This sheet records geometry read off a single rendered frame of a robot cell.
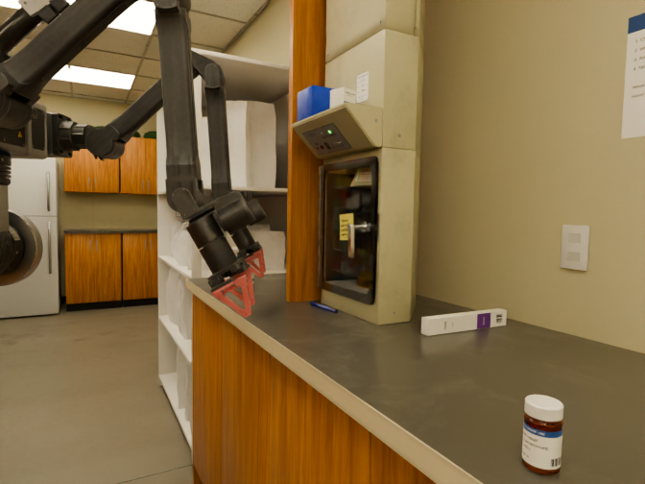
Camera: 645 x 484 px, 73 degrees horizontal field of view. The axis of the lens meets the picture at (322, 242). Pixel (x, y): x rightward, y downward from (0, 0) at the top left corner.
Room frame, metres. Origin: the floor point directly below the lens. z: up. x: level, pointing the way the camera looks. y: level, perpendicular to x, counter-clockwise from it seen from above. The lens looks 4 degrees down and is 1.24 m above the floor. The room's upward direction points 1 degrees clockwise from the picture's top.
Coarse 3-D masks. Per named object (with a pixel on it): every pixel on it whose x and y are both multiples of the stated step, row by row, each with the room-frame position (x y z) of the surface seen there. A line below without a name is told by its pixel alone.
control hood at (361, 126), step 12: (336, 108) 1.13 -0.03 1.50; (348, 108) 1.10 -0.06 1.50; (360, 108) 1.11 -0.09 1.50; (372, 108) 1.13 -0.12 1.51; (300, 120) 1.32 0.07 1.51; (312, 120) 1.26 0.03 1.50; (324, 120) 1.21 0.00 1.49; (336, 120) 1.17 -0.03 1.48; (348, 120) 1.13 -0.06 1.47; (360, 120) 1.11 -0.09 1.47; (372, 120) 1.13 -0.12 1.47; (300, 132) 1.35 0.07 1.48; (348, 132) 1.17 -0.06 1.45; (360, 132) 1.13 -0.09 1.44; (372, 132) 1.13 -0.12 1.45; (360, 144) 1.18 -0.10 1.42; (372, 144) 1.14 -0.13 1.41; (324, 156) 1.37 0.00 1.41; (336, 156) 1.35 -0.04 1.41
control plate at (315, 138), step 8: (320, 128) 1.26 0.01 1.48; (328, 128) 1.22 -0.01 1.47; (336, 128) 1.20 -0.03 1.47; (304, 136) 1.36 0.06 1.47; (312, 136) 1.33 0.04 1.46; (320, 136) 1.29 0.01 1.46; (328, 136) 1.26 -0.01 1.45; (336, 136) 1.23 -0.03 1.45; (312, 144) 1.36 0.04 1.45; (320, 144) 1.33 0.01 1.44; (328, 144) 1.29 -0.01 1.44; (336, 144) 1.26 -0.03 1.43; (344, 144) 1.23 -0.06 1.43; (320, 152) 1.36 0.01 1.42; (328, 152) 1.33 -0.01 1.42
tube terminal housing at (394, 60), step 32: (384, 32) 1.15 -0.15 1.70; (352, 64) 1.28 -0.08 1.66; (384, 64) 1.15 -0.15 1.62; (416, 64) 1.20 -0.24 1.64; (384, 96) 1.15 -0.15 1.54; (416, 96) 1.20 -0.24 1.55; (384, 128) 1.15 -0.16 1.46; (416, 128) 1.20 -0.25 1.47; (384, 160) 1.15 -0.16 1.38; (416, 160) 1.23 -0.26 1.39; (384, 192) 1.15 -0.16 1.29; (416, 192) 1.27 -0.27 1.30; (384, 224) 1.15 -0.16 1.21; (416, 224) 1.30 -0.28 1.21; (384, 256) 1.16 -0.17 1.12; (416, 256) 1.34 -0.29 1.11; (384, 288) 1.16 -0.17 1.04; (416, 288) 1.39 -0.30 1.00; (384, 320) 1.16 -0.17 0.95
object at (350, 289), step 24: (336, 168) 1.33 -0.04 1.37; (360, 168) 1.21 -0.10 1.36; (336, 192) 1.33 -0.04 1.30; (360, 192) 1.21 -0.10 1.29; (336, 216) 1.33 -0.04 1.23; (360, 216) 1.21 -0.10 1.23; (336, 240) 1.32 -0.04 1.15; (360, 240) 1.21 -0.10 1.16; (336, 264) 1.32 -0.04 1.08; (360, 264) 1.20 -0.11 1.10; (336, 288) 1.32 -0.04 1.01; (360, 288) 1.20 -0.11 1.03
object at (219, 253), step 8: (216, 240) 0.83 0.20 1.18; (224, 240) 0.85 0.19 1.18; (208, 248) 0.83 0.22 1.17; (216, 248) 0.83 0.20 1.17; (224, 248) 0.84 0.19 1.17; (208, 256) 0.83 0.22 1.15; (216, 256) 0.83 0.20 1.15; (224, 256) 0.83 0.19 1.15; (232, 256) 0.85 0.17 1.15; (208, 264) 0.84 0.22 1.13; (216, 264) 0.83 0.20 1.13; (224, 264) 0.83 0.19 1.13; (232, 264) 0.81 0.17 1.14; (216, 272) 0.83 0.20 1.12; (224, 272) 0.81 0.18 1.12; (232, 272) 0.81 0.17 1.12; (208, 280) 0.81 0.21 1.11; (216, 280) 0.81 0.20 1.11
